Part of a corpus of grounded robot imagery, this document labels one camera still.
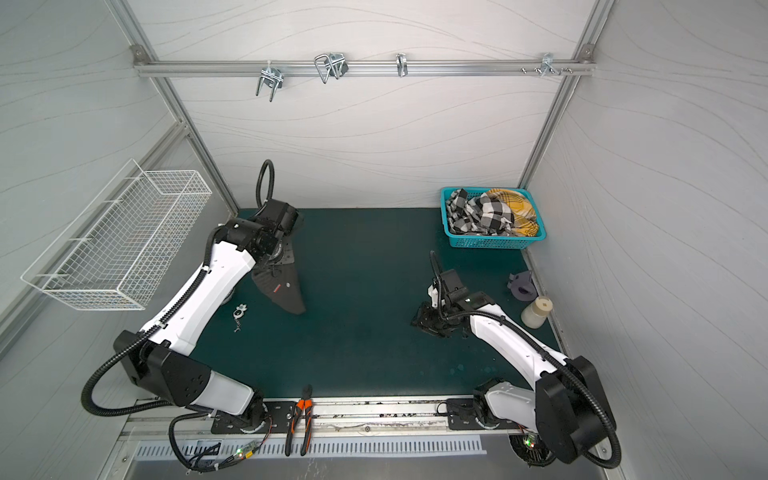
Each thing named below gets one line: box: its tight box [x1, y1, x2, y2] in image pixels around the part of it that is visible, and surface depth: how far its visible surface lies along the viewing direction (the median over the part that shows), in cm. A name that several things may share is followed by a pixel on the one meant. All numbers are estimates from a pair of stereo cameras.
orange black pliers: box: [285, 384, 313, 457], surface depth 75 cm
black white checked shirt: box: [446, 189, 515, 236], surface depth 106 cm
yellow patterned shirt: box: [487, 188, 539, 237], surface depth 106 cm
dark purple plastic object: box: [507, 270, 538, 301], surface depth 98 cm
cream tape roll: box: [521, 296, 553, 329], surface depth 84 cm
